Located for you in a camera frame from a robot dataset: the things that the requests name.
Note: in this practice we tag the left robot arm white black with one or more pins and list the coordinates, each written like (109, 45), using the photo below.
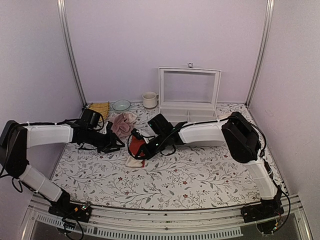
(17, 138)

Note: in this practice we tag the woven bamboo tray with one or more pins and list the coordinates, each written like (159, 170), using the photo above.
(101, 107)

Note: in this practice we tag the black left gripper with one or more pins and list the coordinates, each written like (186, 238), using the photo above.
(112, 138)

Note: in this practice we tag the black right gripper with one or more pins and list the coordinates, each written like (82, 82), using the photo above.
(149, 153)

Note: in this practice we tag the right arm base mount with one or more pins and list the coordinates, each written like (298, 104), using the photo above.
(270, 214)

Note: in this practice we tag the floral patterned table mat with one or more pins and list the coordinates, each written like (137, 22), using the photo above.
(194, 177)

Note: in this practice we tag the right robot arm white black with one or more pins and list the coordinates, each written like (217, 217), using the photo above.
(240, 136)

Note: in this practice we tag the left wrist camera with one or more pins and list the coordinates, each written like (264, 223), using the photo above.
(89, 119)

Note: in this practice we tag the pink crumpled underwear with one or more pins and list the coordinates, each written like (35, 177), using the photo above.
(123, 124)

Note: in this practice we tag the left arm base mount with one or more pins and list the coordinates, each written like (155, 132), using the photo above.
(69, 210)

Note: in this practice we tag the aluminium front rail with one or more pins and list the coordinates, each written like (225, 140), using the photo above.
(112, 223)

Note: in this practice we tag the left aluminium frame post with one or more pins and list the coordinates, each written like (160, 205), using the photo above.
(61, 6)

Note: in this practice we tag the aluminium frame post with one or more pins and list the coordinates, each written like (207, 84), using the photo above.
(61, 6)
(261, 51)

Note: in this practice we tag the white ceramic mug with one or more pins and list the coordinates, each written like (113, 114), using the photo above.
(150, 99)

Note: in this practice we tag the right aluminium frame post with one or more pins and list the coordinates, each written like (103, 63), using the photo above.
(261, 51)

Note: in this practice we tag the light green glass bowl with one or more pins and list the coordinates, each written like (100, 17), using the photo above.
(121, 105)

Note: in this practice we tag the white compartment storage box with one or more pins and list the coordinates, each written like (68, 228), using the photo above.
(188, 94)

